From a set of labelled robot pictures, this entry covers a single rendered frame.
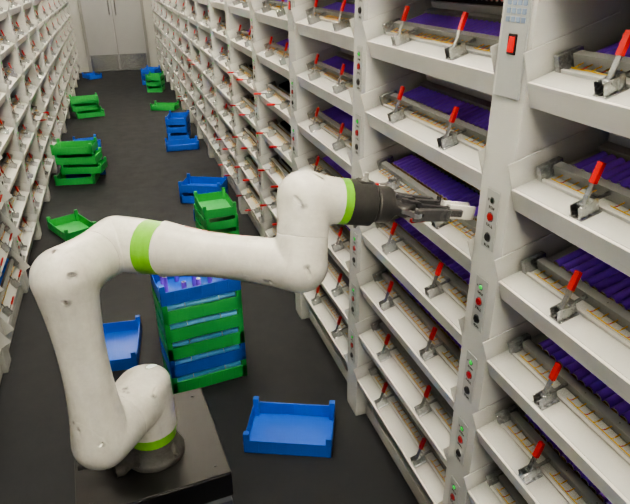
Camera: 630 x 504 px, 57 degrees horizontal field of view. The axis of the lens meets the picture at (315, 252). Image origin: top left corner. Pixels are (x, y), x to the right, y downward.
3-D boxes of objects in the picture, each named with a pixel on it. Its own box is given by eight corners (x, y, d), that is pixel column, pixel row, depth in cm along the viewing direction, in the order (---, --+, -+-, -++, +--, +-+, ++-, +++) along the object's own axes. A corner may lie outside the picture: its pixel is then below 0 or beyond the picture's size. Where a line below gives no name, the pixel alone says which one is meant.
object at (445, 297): (465, 350, 133) (455, 304, 127) (364, 244, 185) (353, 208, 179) (541, 313, 136) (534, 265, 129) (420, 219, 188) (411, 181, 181)
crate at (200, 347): (169, 362, 220) (166, 344, 216) (158, 334, 236) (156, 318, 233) (245, 342, 231) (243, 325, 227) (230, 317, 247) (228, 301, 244)
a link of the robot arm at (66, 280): (64, 475, 129) (4, 258, 107) (111, 427, 143) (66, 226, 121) (112, 489, 125) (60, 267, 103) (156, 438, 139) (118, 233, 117)
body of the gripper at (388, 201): (384, 192, 112) (426, 196, 115) (367, 179, 119) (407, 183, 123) (375, 228, 115) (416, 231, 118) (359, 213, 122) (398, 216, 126)
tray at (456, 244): (475, 277, 125) (467, 241, 120) (366, 188, 177) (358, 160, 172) (554, 239, 128) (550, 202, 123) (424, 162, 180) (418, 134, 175)
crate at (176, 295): (161, 307, 209) (158, 288, 206) (151, 283, 226) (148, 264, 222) (241, 289, 220) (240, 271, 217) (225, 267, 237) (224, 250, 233)
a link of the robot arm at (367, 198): (332, 218, 121) (348, 235, 113) (343, 164, 117) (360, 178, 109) (358, 220, 123) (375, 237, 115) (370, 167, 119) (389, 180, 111)
